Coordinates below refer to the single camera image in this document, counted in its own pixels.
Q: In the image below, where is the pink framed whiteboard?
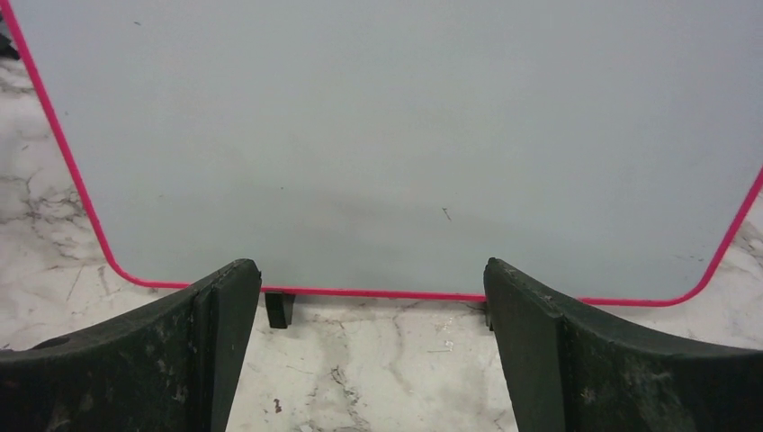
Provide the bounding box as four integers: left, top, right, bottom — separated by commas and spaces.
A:
1, 1, 762, 306

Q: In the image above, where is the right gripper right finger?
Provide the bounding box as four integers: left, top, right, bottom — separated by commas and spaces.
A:
483, 258, 762, 431

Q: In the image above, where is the black whiteboard stand clip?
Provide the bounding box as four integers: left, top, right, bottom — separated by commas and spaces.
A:
265, 292, 296, 329

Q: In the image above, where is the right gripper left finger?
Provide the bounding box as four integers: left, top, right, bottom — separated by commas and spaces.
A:
1, 259, 262, 431

